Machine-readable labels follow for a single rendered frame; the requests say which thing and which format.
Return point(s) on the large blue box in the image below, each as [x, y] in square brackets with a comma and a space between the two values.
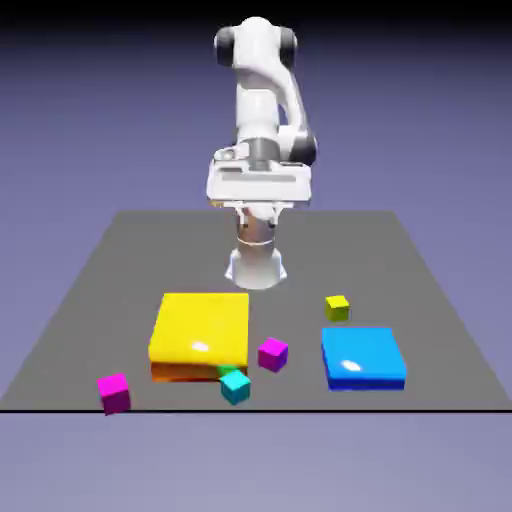
[362, 356]

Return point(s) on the small cyan cube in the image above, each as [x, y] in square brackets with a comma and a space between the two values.
[235, 386]

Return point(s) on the large yellow box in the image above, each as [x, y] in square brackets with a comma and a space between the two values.
[200, 332]

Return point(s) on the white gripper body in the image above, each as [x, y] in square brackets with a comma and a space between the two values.
[259, 184]

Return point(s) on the small magenta cube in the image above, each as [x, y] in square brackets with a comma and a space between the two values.
[114, 394]
[272, 355]

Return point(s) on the small yellow cube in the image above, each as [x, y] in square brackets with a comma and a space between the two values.
[337, 308]

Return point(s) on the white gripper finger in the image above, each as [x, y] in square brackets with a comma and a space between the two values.
[242, 216]
[274, 216]

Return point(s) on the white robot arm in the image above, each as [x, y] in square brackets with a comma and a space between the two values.
[256, 80]

